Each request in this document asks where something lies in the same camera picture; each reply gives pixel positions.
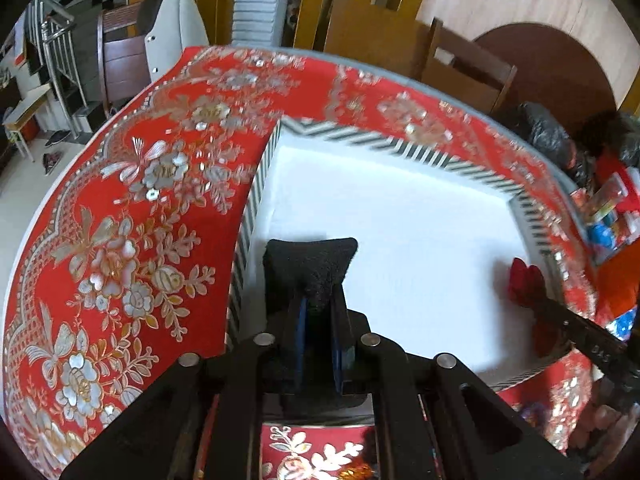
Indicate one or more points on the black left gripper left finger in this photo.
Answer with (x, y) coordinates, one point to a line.
(288, 326)

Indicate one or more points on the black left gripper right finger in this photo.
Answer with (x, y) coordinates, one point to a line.
(347, 328)

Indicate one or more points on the black cloth hair accessory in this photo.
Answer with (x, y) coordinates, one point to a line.
(313, 270)

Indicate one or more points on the red velvet bow clip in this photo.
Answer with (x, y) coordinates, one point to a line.
(527, 289)

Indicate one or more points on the striped white tray box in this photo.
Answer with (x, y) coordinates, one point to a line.
(436, 237)

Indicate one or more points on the black plastic bag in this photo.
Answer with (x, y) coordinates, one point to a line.
(539, 128)

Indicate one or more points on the round dark wooden tabletop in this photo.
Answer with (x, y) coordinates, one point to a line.
(554, 70)

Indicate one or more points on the dark wooden chair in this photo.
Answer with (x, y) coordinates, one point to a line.
(465, 71)

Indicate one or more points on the brown wooden chair back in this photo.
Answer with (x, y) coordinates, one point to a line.
(378, 37)

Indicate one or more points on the small white side table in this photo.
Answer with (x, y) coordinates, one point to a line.
(25, 110)

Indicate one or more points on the white cushioned chair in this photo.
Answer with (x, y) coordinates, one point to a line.
(168, 28)

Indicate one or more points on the metal stair railing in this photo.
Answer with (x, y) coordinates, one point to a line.
(50, 30)

